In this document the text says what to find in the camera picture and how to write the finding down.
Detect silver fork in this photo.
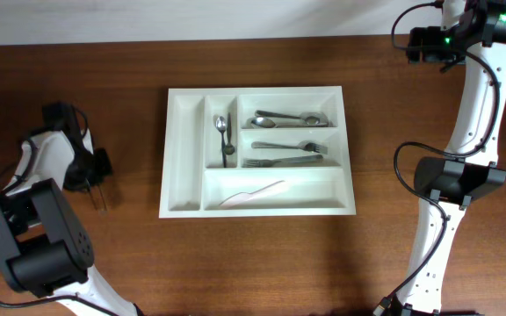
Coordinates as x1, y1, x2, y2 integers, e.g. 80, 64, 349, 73
241, 154, 323, 168
251, 141, 329, 154

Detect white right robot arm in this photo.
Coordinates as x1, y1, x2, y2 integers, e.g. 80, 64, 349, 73
373, 0, 506, 315

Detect small bent metal spoon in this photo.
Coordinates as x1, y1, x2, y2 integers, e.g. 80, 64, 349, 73
215, 116, 228, 168

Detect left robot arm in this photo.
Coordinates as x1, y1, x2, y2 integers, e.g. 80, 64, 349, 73
0, 128, 141, 315

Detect pink plastic knife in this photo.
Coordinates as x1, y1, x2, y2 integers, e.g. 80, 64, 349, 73
219, 180, 290, 209

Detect metal tweezers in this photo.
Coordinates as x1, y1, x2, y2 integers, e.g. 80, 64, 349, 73
85, 180, 108, 215

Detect white plastic cutlery tray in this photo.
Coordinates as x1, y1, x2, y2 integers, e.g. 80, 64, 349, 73
159, 86, 356, 219

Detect small silver teaspoon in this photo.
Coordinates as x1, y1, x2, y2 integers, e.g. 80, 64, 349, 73
223, 112, 235, 155

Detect large silver spoon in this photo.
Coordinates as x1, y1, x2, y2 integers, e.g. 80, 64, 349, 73
255, 110, 329, 126
249, 117, 329, 128

